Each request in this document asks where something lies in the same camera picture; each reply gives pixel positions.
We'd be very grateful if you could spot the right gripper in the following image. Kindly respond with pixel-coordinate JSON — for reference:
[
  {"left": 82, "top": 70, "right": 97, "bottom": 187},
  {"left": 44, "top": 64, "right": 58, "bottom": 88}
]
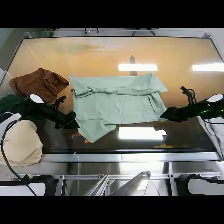
[{"left": 160, "top": 105, "right": 188, "bottom": 123}]

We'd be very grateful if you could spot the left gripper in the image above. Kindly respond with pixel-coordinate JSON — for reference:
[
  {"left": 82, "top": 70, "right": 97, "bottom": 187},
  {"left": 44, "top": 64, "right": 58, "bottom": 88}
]
[{"left": 54, "top": 111, "right": 80, "bottom": 131}]

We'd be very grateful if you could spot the pale green shirt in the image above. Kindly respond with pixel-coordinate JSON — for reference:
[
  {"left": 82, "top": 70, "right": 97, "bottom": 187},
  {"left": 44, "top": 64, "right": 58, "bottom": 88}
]
[{"left": 69, "top": 72, "right": 169, "bottom": 144}]

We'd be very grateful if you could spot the brown garment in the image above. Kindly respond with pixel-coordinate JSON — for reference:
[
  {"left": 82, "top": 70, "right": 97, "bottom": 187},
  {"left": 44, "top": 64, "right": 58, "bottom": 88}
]
[{"left": 8, "top": 67, "right": 70, "bottom": 104}]

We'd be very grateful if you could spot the beige garment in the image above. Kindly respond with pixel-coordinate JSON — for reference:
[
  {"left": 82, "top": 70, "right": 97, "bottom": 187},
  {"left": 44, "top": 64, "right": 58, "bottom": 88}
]
[{"left": 0, "top": 118, "right": 44, "bottom": 167}]

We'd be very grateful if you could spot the dark green garment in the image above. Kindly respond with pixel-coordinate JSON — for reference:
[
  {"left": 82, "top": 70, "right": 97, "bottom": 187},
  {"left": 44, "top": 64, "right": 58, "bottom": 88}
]
[{"left": 0, "top": 93, "right": 34, "bottom": 116}]

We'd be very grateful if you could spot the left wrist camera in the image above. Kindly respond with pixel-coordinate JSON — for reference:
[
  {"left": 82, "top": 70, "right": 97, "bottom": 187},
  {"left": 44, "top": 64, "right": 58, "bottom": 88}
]
[{"left": 50, "top": 95, "right": 68, "bottom": 110}]

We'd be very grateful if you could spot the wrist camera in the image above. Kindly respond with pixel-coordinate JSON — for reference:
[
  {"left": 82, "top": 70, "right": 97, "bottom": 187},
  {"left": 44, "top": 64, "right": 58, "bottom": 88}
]
[
  {"left": 50, "top": 95, "right": 68, "bottom": 110},
  {"left": 180, "top": 85, "right": 198, "bottom": 106}
]

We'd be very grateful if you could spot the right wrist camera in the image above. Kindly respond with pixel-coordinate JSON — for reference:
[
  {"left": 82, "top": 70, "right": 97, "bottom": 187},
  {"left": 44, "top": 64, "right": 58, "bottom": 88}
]
[{"left": 180, "top": 85, "right": 198, "bottom": 106}]

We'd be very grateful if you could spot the silver frame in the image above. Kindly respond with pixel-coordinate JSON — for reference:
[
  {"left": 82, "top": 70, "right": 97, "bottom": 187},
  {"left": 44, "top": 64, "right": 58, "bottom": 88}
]
[{"left": 0, "top": 28, "right": 224, "bottom": 197}]

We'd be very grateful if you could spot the black cable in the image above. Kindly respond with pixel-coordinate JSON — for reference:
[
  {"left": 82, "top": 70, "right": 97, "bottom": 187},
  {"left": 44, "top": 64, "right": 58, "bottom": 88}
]
[{"left": 0, "top": 120, "right": 38, "bottom": 197}]

